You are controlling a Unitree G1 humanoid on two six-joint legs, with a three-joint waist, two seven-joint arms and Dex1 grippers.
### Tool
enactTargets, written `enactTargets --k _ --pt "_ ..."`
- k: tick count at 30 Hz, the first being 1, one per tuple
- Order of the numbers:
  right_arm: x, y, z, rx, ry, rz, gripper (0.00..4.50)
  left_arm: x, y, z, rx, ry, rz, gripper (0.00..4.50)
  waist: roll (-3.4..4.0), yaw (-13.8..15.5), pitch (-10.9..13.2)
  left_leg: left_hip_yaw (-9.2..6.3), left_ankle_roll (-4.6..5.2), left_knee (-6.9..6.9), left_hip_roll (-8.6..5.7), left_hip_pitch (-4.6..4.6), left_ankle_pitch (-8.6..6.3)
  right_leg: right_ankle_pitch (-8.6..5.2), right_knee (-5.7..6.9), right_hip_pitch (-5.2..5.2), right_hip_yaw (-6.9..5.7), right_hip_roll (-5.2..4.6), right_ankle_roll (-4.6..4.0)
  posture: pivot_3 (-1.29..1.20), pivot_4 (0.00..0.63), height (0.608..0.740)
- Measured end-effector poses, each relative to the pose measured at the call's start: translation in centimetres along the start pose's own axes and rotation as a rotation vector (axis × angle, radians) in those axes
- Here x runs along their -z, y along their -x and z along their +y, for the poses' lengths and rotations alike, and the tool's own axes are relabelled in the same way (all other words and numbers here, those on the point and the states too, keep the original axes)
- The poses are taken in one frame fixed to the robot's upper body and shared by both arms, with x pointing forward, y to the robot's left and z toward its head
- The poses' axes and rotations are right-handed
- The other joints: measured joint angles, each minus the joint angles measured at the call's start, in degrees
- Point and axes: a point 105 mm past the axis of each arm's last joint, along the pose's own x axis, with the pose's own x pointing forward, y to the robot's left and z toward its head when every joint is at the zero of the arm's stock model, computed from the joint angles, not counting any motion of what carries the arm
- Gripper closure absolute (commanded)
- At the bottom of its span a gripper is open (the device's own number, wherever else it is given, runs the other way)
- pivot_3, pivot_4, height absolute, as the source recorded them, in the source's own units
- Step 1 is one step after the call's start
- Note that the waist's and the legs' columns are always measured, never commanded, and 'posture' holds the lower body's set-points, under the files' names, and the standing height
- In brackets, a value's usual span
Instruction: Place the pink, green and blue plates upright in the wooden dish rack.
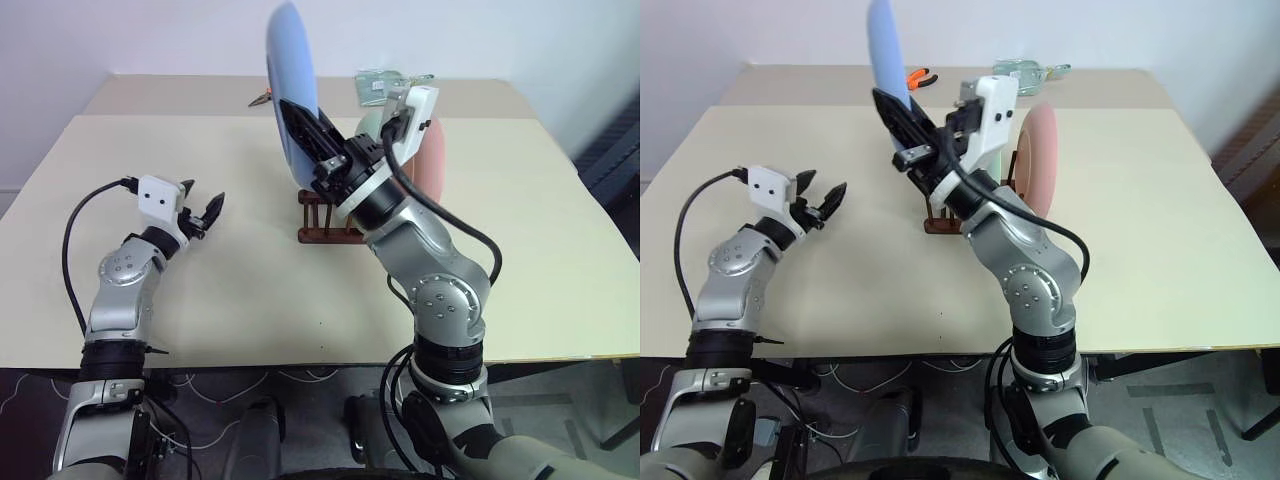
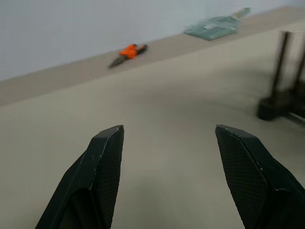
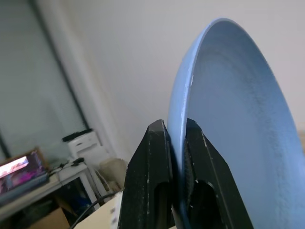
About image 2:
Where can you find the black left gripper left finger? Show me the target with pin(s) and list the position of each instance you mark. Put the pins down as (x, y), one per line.
(95, 176)

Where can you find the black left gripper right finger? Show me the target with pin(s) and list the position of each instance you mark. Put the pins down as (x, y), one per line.
(257, 176)

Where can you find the clear plastic bag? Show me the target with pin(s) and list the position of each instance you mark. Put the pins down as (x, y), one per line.
(215, 26)

